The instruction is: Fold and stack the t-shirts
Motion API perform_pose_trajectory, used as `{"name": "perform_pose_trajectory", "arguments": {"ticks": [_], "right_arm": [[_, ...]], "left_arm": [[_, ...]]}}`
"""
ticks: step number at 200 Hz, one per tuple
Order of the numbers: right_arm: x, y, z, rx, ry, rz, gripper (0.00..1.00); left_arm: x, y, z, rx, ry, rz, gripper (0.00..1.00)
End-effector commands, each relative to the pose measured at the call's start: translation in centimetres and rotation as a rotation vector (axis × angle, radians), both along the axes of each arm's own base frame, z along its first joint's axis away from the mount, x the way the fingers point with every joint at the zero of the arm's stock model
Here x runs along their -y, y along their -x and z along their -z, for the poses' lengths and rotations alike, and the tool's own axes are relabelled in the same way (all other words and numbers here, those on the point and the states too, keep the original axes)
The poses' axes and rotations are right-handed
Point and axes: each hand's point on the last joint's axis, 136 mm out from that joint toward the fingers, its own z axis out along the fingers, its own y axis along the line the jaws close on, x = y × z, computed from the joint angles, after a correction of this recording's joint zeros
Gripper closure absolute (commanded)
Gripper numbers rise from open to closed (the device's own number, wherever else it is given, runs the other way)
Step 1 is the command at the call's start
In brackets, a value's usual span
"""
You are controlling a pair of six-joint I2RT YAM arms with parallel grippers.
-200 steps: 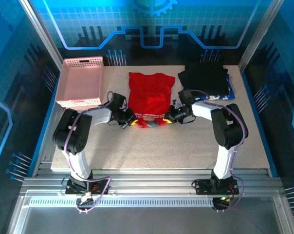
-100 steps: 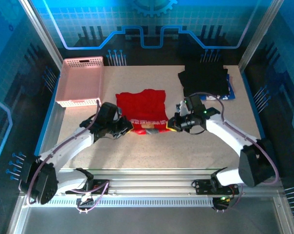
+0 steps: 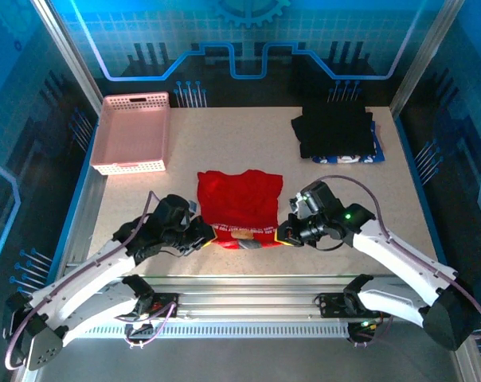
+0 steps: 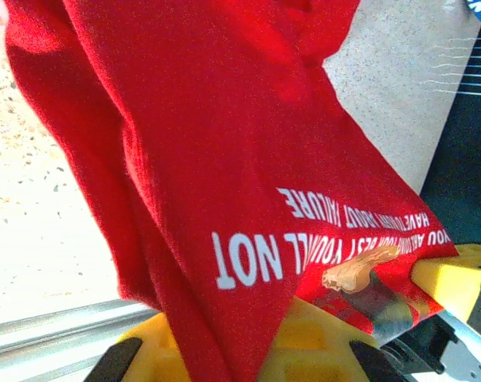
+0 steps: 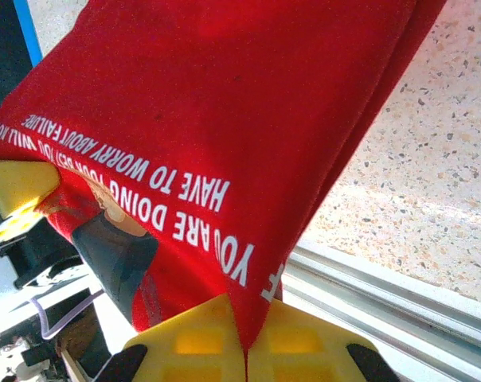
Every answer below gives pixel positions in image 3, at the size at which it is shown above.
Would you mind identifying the circuit board with LEDs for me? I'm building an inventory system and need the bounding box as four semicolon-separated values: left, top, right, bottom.
351;318;381;336

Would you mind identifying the aluminium mounting rail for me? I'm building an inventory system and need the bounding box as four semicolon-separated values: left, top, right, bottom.
100;274;436;322

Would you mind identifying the red printed t-shirt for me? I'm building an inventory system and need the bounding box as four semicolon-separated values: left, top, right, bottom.
196;170;284;251

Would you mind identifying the aluminium frame post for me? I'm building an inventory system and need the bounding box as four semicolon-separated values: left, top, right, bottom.
29;0;108;120
389;0;467;116

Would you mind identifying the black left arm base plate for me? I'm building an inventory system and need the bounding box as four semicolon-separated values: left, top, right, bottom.
144;292;181;319

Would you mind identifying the slotted grey cable duct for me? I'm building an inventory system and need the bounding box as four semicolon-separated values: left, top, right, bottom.
84;322;353;339

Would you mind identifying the black folded t-shirt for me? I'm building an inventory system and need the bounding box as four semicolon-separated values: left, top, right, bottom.
291;103;379;159

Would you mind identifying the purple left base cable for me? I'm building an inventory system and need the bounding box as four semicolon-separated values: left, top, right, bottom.
123;300;181;350

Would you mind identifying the pink perforated plastic basket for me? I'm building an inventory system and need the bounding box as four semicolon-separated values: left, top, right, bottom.
89;92;170;176

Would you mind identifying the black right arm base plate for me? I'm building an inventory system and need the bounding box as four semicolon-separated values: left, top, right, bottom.
315;292;392;319

